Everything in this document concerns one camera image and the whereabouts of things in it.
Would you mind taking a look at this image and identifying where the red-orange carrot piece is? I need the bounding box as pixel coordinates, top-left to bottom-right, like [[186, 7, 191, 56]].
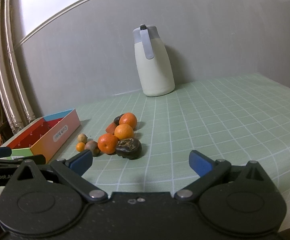
[[105, 122, 117, 135]]

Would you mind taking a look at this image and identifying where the orange tangerine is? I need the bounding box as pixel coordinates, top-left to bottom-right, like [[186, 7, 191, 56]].
[[114, 124, 134, 140], [98, 133, 118, 154], [119, 113, 138, 129]]

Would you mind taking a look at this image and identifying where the colourful cardboard box tray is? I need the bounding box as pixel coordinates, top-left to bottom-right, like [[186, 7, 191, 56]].
[[2, 109, 80, 162]]

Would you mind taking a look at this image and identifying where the beige satin curtain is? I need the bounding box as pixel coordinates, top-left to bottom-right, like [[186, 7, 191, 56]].
[[0, 0, 35, 134]]

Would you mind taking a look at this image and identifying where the orange tangerine back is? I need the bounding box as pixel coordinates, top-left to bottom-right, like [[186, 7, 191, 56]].
[[119, 113, 138, 129]]

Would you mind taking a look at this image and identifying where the green grid tablecloth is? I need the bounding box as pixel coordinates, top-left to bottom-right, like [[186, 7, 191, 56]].
[[56, 74, 290, 229]]

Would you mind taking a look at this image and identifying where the orange tangerine front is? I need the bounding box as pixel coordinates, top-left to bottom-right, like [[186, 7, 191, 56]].
[[98, 133, 118, 154]]

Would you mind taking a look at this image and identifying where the dark rotten fruit front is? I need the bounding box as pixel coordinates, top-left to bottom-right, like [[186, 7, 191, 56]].
[[115, 138, 142, 160]]

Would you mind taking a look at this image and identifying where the dark rotten fruit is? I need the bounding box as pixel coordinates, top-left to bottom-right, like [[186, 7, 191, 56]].
[[113, 114, 123, 126], [115, 138, 142, 160]]

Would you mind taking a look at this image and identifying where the tan round longan fruit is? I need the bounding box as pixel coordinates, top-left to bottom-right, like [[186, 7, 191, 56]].
[[77, 133, 88, 144]]

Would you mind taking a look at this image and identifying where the dark rotten fruit back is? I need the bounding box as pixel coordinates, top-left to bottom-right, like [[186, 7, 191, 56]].
[[113, 114, 123, 126]]

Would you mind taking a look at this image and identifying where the small orange kumquat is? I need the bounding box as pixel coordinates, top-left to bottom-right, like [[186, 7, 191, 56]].
[[76, 142, 85, 152]]

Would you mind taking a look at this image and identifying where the cream thermos jug grey lid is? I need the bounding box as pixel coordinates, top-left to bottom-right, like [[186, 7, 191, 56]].
[[133, 24, 175, 97]]

